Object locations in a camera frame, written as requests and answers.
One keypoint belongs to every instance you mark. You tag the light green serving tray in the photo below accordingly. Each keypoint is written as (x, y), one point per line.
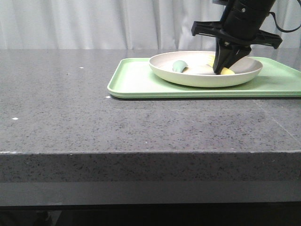
(134, 79)

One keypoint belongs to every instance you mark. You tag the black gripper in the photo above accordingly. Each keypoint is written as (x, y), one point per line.
(240, 24)

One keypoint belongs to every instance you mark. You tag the green plastic spoon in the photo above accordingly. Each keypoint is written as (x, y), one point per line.
(179, 66)

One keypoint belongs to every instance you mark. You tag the cream round plate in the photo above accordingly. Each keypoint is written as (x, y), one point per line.
(199, 73)

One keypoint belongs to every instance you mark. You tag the yellow plastic fork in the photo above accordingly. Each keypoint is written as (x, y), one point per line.
(224, 71)

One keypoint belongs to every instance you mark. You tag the grey pleated curtain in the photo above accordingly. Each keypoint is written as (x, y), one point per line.
(105, 24)

